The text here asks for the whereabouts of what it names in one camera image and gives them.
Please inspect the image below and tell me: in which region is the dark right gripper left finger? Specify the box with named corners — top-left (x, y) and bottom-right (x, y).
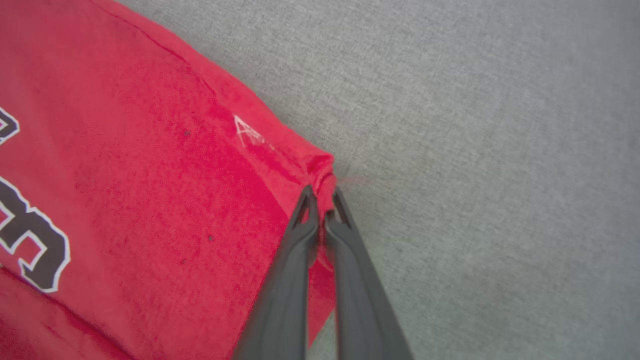
top-left (232, 185), bottom-right (320, 360)

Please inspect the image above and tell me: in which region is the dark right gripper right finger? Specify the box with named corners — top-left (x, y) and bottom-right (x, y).
top-left (324, 188), bottom-right (414, 360)

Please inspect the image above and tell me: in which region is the red jersey with white sleeves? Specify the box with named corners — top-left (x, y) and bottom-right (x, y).
top-left (0, 0), bottom-right (337, 360)

